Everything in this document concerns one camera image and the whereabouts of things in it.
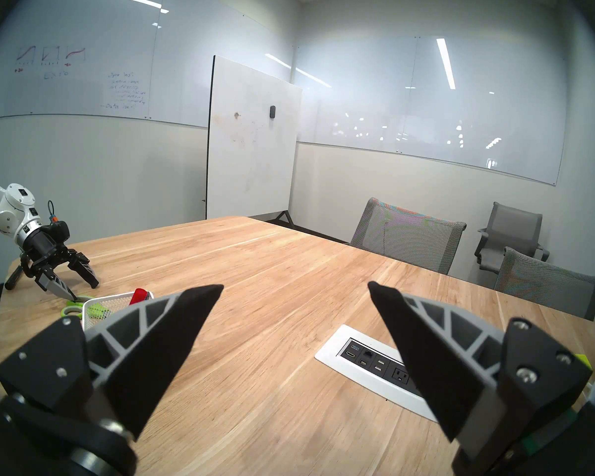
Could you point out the wall whiteboard with blue writing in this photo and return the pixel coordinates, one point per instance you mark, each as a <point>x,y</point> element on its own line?
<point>79,58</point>

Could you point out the red capped whiteboard marker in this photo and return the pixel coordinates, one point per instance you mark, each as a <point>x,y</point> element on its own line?
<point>139,296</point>

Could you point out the grey mesh office chair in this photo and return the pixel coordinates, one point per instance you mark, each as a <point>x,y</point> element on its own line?
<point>409,234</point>
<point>548,284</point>

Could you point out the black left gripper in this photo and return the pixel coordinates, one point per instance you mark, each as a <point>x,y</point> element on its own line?
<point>42,252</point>

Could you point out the silver table power outlet panel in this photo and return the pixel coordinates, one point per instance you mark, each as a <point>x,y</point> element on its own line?
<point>334,351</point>

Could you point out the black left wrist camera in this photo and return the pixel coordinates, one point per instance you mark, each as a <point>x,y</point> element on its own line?
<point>59,229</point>

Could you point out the grey office chair with armrests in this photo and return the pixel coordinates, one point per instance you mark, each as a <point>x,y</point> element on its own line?
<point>510,226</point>

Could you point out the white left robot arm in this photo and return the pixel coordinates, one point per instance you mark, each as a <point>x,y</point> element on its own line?
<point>0,202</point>

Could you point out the wide glass wall whiteboard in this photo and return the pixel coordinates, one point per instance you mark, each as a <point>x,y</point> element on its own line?
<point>426,93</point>

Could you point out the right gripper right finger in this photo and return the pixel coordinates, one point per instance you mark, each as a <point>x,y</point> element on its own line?
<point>436,361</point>

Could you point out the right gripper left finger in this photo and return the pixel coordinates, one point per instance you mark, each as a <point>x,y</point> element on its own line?
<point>144,361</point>

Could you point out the rolling white whiteboard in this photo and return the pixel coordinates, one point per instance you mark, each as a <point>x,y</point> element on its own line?
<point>250,143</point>

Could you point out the yellow sticky note pad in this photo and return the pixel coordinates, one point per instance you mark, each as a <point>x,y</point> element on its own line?
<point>583,363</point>

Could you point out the white mesh pen holder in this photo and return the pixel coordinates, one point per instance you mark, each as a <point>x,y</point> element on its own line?
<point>109,301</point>

